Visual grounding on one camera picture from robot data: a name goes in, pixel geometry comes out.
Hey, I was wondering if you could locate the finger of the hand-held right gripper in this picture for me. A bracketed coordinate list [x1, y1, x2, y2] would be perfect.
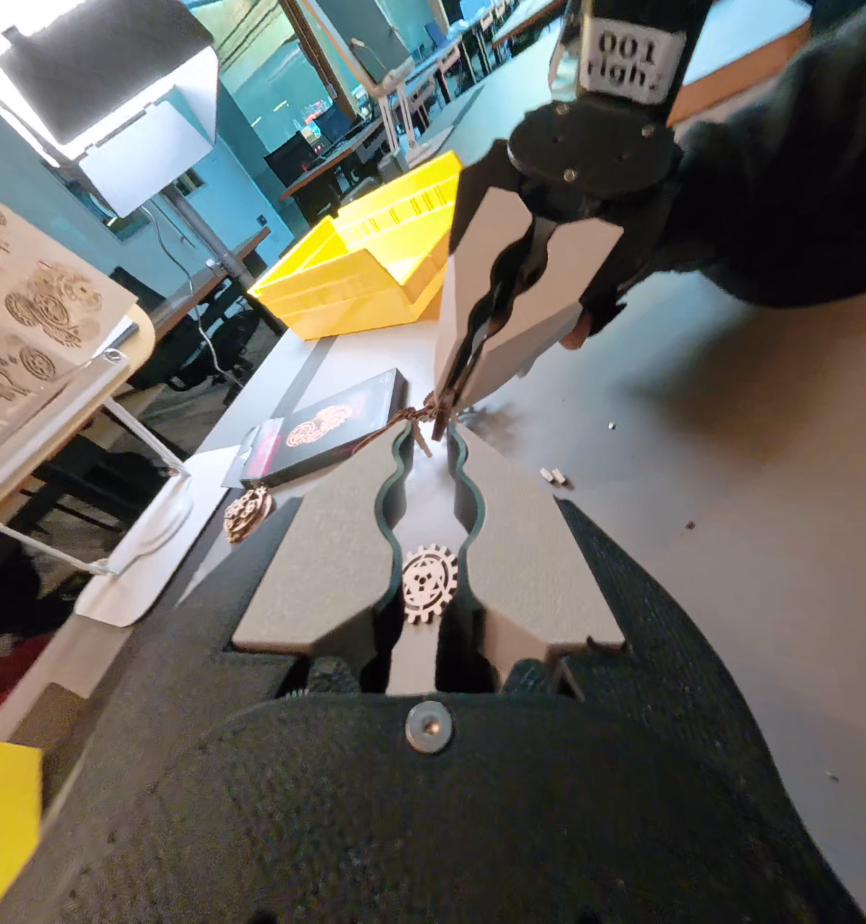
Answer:
[454, 217, 626, 410]
[431, 186, 536, 409]

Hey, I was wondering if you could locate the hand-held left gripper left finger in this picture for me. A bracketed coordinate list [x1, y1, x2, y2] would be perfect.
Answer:
[232, 421, 414, 676]

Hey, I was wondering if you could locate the wooden gear assembly with pegs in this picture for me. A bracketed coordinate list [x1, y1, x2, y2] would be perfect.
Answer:
[361, 392, 454, 459]

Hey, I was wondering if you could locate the printed instruction sheet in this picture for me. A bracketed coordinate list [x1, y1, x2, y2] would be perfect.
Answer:
[0, 184, 139, 452]

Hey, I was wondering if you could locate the yellow plastic bin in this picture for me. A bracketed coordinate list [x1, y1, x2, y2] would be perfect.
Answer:
[248, 150, 466, 342]

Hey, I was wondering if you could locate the black puzzle box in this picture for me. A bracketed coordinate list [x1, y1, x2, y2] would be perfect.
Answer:
[222, 368, 409, 490]

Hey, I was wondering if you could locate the dark wooden table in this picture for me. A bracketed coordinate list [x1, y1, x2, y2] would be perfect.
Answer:
[280, 119, 387, 221]

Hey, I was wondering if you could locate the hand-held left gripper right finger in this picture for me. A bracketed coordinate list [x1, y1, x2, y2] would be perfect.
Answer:
[447, 422, 625, 687]

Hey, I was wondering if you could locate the person's right forearm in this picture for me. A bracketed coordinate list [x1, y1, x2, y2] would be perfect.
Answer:
[649, 0, 866, 310]

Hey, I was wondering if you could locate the wood-edged grey table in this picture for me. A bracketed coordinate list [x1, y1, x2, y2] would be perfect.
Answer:
[404, 0, 815, 170]

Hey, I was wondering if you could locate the white metal stand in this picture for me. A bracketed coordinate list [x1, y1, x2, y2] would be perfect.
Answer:
[0, 346, 247, 628]

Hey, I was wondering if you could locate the small stacked wooden gear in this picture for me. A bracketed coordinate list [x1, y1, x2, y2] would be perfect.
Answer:
[223, 485, 276, 544]

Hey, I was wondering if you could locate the white light panel on pole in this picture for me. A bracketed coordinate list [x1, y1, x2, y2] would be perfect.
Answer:
[0, 0, 289, 334]

